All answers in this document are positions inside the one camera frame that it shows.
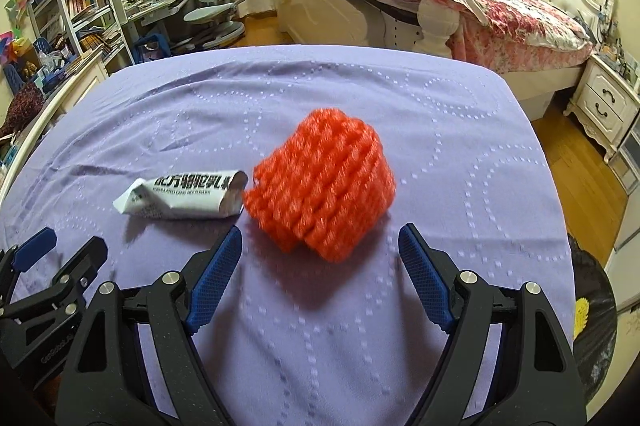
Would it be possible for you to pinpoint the dark red fluffy duster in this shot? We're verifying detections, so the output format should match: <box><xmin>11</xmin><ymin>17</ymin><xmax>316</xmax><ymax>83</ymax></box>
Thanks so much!
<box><xmin>0</xmin><ymin>82</ymin><xmax>44</xmax><ymax>138</ymax></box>

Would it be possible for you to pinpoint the white milk powder packet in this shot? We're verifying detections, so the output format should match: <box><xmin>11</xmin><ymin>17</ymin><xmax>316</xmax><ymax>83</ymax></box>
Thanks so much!
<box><xmin>113</xmin><ymin>171</ymin><xmax>248</xmax><ymax>220</ymax></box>

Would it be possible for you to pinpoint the light blue desk chair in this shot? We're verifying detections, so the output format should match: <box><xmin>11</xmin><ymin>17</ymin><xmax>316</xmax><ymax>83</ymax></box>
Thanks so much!
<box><xmin>183</xmin><ymin>0</ymin><xmax>246</xmax><ymax>52</ymax></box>

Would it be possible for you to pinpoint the yellow trash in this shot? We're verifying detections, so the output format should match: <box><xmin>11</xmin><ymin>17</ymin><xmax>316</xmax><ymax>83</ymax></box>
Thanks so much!
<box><xmin>574</xmin><ymin>297</ymin><xmax>590</xmax><ymax>338</ymax></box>

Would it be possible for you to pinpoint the white nightstand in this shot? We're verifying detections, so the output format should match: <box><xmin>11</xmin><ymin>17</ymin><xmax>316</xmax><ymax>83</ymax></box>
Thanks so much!
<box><xmin>563</xmin><ymin>55</ymin><xmax>639</xmax><ymax>164</ymax></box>

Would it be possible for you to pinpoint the red foam net sleeve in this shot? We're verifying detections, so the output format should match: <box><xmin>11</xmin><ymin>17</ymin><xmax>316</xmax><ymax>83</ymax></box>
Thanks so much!
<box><xmin>243</xmin><ymin>108</ymin><xmax>397</xmax><ymax>264</ymax></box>

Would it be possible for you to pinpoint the white study desk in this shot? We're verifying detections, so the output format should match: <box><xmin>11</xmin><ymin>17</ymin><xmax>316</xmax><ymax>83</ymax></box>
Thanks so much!
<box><xmin>110</xmin><ymin>0</ymin><xmax>190</xmax><ymax>62</ymax></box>

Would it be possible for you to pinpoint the purple tablecloth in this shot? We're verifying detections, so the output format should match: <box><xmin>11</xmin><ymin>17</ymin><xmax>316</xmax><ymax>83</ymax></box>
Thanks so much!
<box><xmin>1</xmin><ymin>45</ymin><xmax>574</xmax><ymax>425</ymax></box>

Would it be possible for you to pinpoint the black lined trash bin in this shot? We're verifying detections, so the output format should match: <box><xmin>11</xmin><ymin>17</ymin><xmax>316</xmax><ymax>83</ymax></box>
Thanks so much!
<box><xmin>567</xmin><ymin>233</ymin><xmax>617</xmax><ymax>403</ymax></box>

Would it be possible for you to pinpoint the clear plastic drawer unit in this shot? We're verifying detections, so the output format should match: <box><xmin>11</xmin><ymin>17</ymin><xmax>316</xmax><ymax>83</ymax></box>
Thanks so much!
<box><xmin>608</xmin><ymin>116</ymin><xmax>640</xmax><ymax>195</ymax></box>

